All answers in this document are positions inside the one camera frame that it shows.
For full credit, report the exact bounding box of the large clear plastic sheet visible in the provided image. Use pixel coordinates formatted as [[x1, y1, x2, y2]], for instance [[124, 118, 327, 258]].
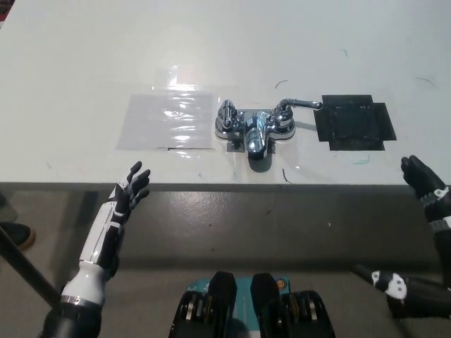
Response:
[[116, 92, 216, 151]]

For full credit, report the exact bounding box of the black tape square patch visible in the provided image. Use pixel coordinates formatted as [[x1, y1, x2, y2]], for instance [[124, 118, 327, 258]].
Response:
[[312, 94, 397, 151]]

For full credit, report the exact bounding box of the black frame bar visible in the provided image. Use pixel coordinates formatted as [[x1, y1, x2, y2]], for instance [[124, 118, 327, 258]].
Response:
[[387, 299, 451, 320]]

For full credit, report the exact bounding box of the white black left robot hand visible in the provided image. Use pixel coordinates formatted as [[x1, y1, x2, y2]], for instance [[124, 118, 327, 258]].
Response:
[[79, 161, 152, 279]]

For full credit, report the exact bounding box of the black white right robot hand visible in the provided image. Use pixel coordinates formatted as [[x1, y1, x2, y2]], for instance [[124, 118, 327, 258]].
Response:
[[355, 154, 451, 302]]

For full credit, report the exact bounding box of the black diagonal table leg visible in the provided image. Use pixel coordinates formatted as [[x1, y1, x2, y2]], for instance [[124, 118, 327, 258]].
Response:
[[0, 225, 61, 307]]

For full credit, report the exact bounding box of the chrome two-handle faucet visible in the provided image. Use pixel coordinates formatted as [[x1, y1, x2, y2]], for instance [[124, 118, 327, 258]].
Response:
[[214, 97, 323, 160]]

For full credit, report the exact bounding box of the black shoe tan sole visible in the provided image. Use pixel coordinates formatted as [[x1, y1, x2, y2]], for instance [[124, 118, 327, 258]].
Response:
[[0, 221, 37, 251]]

